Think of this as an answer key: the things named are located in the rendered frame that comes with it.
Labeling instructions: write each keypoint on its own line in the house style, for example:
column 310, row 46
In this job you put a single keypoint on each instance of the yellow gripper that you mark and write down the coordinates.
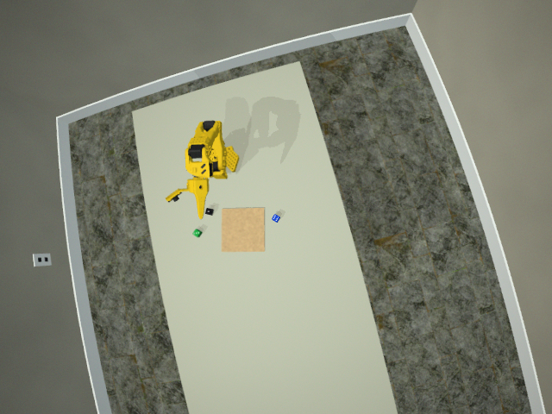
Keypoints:
column 200, row 189

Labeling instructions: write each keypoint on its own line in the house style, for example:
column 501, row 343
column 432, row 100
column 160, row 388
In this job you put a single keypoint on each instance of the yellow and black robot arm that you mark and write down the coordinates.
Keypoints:
column 212, row 150

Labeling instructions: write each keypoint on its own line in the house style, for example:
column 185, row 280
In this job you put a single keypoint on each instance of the tan mat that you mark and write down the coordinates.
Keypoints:
column 243, row 230

